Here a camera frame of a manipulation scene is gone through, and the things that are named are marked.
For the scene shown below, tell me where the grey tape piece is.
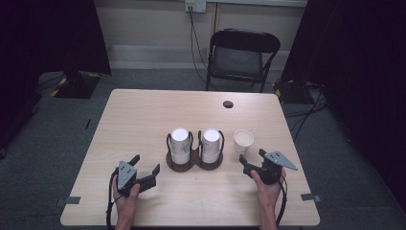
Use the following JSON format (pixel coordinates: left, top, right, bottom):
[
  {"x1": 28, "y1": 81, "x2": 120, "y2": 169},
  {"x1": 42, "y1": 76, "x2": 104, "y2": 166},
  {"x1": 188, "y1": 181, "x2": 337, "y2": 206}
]
[
  {"x1": 300, "y1": 193, "x2": 322, "y2": 203},
  {"x1": 55, "y1": 195, "x2": 82, "y2": 207}
]

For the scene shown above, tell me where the stack of white paper cups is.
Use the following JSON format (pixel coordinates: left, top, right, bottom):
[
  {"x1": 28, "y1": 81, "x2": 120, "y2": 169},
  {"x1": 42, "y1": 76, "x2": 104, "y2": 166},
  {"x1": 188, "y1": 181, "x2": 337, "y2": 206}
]
[
  {"x1": 169, "y1": 127, "x2": 192, "y2": 166},
  {"x1": 201, "y1": 127, "x2": 222, "y2": 165}
]

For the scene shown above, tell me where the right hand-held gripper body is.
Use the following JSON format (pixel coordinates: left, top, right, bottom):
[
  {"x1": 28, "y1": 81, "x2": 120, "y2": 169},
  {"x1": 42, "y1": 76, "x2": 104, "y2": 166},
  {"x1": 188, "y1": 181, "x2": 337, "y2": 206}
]
[{"x1": 242, "y1": 149, "x2": 299, "y2": 186}]

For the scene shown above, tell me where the single white paper cup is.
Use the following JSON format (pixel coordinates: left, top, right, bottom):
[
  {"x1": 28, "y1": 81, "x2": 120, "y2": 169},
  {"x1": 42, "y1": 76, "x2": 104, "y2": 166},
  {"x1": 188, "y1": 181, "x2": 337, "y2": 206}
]
[{"x1": 233, "y1": 128, "x2": 256, "y2": 156}]

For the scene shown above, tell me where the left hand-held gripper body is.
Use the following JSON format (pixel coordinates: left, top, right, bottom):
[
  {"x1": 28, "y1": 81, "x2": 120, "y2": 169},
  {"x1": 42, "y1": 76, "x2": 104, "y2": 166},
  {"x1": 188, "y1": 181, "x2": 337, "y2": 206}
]
[{"x1": 112, "y1": 159, "x2": 158, "y2": 197}]

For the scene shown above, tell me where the person's left hand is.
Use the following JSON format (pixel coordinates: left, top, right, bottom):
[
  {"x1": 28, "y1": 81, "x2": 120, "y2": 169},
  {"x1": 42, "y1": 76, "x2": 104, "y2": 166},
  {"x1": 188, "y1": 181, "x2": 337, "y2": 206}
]
[{"x1": 111, "y1": 182, "x2": 142, "y2": 223}]

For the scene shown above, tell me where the dark brown double cup holder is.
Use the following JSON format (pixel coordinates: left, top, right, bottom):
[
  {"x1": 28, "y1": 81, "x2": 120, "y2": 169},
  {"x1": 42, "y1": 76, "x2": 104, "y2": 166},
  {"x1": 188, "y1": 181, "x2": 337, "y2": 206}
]
[{"x1": 165, "y1": 129, "x2": 226, "y2": 173}]

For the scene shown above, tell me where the black cable from wall socket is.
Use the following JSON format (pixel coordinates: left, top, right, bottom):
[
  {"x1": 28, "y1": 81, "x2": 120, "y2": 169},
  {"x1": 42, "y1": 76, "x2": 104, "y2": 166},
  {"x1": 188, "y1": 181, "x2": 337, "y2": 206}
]
[{"x1": 189, "y1": 6, "x2": 222, "y2": 92}]

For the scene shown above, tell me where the black stand base yellow tape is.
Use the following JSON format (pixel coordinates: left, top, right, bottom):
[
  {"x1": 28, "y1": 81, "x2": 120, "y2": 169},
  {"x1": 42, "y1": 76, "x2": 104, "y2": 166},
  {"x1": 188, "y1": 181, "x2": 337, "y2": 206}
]
[
  {"x1": 50, "y1": 69, "x2": 102, "y2": 100},
  {"x1": 274, "y1": 79, "x2": 315, "y2": 105}
]

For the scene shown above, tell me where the person's right hand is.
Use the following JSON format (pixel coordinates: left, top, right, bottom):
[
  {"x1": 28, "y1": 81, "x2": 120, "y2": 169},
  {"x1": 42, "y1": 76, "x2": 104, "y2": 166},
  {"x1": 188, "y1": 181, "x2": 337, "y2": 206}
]
[{"x1": 250, "y1": 167, "x2": 287, "y2": 210}]

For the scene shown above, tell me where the black curtain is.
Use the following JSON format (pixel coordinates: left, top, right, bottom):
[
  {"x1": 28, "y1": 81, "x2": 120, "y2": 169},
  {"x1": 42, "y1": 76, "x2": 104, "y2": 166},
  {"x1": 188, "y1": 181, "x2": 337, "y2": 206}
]
[
  {"x1": 0, "y1": 0, "x2": 112, "y2": 151},
  {"x1": 281, "y1": 0, "x2": 406, "y2": 203}
]

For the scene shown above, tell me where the white wall socket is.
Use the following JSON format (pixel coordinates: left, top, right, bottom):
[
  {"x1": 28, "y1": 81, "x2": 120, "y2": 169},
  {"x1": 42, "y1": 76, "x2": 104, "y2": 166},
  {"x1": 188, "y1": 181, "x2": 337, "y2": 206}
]
[{"x1": 185, "y1": 0, "x2": 208, "y2": 14}]

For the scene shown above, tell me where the hand-held gripper black cable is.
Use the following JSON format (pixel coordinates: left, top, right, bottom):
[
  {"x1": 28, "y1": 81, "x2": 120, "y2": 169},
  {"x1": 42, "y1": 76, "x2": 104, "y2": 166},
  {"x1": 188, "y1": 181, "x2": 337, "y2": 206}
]
[
  {"x1": 275, "y1": 174, "x2": 288, "y2": 228},
  {"x1": 105, "y1": 168, "x2": 121, "y2": 230}
]

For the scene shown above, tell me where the bundle of black floor cables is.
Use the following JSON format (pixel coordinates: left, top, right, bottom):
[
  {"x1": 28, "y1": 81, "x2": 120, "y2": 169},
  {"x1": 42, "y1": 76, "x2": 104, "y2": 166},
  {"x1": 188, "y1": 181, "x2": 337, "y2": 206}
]
[{"x1": 283, "y1": 80, "x2": 329, "y2": 144}]

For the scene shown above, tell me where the black folding chair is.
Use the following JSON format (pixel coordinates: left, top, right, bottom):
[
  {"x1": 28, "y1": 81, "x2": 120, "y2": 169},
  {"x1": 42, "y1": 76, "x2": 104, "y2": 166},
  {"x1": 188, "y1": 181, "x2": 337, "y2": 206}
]
[{"x1": 205, "y1": 28, "x2": 282, "y2": 94}]

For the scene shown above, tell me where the thin wall cable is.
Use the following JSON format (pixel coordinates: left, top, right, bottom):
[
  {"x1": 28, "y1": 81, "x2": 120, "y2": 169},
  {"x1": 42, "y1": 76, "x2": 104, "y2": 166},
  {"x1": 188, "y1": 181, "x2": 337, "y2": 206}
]
[{"x1": 213, "y1": 2, "x2": 221, "y2": 34}]

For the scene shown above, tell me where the right hand-held gripper black cable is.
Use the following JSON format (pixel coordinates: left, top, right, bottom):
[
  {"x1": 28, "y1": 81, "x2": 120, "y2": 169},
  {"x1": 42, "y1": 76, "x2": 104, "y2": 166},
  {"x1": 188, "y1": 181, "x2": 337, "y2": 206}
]
[{"x1": 275, "y1": 174, "x2": 288, "y2": 228}]

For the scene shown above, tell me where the left hand-held gripper black cable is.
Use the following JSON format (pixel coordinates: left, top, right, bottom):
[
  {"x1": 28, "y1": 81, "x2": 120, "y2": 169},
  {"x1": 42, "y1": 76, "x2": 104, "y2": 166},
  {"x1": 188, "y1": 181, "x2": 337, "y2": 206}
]
[{"x1": 105, "y1": 168, "x2": 121, "y2": 230}]

